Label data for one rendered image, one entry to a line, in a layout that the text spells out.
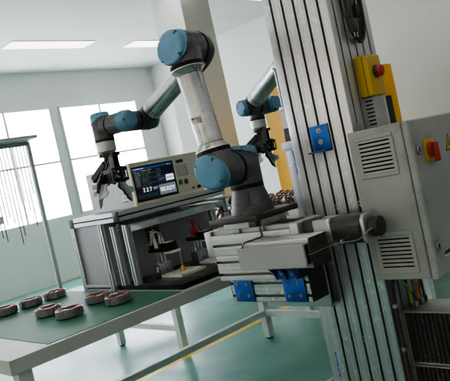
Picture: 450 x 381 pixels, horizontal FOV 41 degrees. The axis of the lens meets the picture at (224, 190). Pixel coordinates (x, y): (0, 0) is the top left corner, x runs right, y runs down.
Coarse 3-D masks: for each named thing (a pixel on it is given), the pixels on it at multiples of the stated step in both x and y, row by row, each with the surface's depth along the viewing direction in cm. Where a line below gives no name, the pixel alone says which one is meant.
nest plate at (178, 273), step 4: (180, 268) 284; (188, 268) 278; (192, 268) 276; (196, 268) 274; (200, 268) 274; (172, 272) 277; (176, 272) 275; (180, 272) 273; (184, 272) 270; (188, 272) 269; (192, 272) 271; (164, 276) 276; (168, 276) 274; (172, 276) 271; (176, 276) 269; (180, 276) 267; (184, 276) 267
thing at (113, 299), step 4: (120, 292) 252; (124, 292) 251; (128, 292) 248; (108, 296) 248; (112, 296) 250; (116, 296) 244; (120, 296) 243; (124, 296) 244; (128, 296) 246; (104, 300) 246; (108, 300) 244; (112, 300) 243; (116, 300) 243; (120, 300) 243; (124, 300) 244; (128, 300) 245; (108, 304) 244; (112, 304) 243; (116, 304) 243
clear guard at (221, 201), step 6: (210, 198) 312; (216, 198) 297; (222, 198) 286; (228, 198) 288; (186, 204) 303; (192, 204) 292; (216, 204) 280; (222, 204) 282; (228, 204) 284; (222, 210) 278; (228, 210) 280
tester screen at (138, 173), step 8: (144, 168) 285; (152, 168) 288; (160, 168) 291; (168, 168) 295; (136, 176) 281; (144, 176) 284; (152, 176) 287; (136, 184) 280; (144, 184) 284; (152, 184) 287; (152, 192) 286
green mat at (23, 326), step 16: (48, 304) 284; (64, 304) 274; (96, 304) 257; (128, 304) 241; (144, 304) 234; (0, 320) 269; (16, 320) 260; (32, 320) 252; (48, 320) 244; (64, 320) 237; (80, 320) 230; (96, 320) 224; (0, 336) 232; (16, 336) 225; (32, 336) 219; (48, 336) 213; (64, 336) 208
